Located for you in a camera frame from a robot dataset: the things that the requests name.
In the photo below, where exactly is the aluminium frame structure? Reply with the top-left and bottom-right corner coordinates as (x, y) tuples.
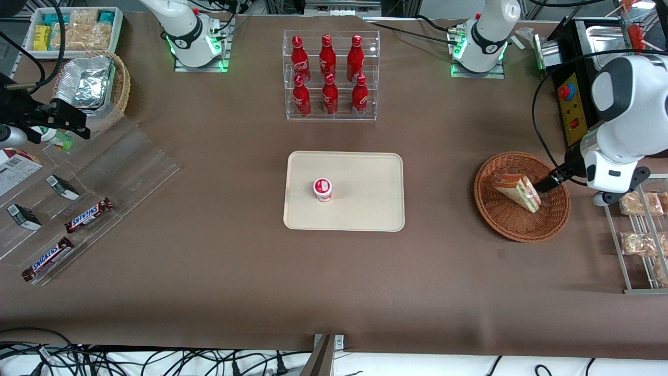
(264, 0), (421, 19)

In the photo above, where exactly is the clear acrylic stepped display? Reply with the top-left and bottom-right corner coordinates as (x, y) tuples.
(0, 116), (181, 287)

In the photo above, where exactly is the grey metal wire rack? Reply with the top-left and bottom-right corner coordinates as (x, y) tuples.
(604, 175), (668, 295)

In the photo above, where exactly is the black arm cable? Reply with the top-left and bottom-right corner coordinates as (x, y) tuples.
(0, 0), (66, 97)
(531, 48), (668, 186)

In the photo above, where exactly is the small black white box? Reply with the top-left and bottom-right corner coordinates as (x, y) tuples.
(46, 174), (80, 201)
(6, 204), (42, 231)

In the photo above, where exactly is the yellow snack box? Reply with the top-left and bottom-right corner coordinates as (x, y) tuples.
(33, 25), (53, 51)

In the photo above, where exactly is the red sausage on stick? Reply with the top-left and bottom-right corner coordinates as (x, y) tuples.
(626, 23), (666, 53)

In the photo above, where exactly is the metal mounting bracket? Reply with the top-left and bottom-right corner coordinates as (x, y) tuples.
(303, 334), (345, 376)

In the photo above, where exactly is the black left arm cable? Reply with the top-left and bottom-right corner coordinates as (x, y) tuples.
(531, 48), (668, 186)

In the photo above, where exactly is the triangle sandwich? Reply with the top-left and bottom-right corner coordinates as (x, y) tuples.
(491, 173), (542, 214)

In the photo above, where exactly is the brown table cover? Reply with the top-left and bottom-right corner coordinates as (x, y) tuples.
(0, 10), (668, 361)

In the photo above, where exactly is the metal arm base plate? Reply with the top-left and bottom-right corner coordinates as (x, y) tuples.
(450, 50), (506, 79)
(174, 31), (231, 73)

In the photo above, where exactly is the green white small bottle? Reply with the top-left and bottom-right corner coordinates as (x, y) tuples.
(30, 126), (75, 151)

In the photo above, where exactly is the black yellow display appliance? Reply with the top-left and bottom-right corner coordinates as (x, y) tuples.
(532, 16), (668, 152)

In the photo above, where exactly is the red white paper carton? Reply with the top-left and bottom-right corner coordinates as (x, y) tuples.
(0, 148), (43, 197)

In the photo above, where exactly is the clear acrylic bottle rack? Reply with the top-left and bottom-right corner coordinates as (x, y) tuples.
(282, 30), (380, 122)

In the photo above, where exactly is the tan wicker basket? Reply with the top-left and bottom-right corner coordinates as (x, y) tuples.
(52, 50), (131, 134)

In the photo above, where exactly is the clear plastic wrapper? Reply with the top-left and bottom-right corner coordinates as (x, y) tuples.
(513, 27), (544, 51)

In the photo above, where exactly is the white plastic bin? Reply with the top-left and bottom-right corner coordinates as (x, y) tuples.
(23, 6), (124, 53)

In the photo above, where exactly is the tangled black cable bundle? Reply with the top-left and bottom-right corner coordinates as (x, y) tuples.
(0, 328), (314, 376)

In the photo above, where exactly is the aluminium foil container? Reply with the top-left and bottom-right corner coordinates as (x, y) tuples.
(55, 56), (115, 110)

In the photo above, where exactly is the red cola bottle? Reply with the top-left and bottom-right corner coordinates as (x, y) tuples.
(319, 34), (337, 79)
(321, 73), (339, 116)
(292, 74), (312, 118)
(347, 34), (365, 83)
(290, 35), (312, 85)
(351, 74), (369, 118)

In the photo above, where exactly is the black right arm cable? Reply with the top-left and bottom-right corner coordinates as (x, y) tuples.
(0, 0), (66, 97)

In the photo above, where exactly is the beige plastic tray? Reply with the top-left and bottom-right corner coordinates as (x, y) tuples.
(283, 151), (405, 232)

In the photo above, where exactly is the Snickers chocolate bar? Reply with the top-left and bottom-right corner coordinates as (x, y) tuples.
(21, 237), (75, 283)
(64, 197), (114, 234)

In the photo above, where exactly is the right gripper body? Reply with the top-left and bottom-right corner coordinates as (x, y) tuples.
(0, 73), (38, 131)

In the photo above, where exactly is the round brown wicker basket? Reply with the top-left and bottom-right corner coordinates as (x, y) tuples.
(474, 151), (571, 243)

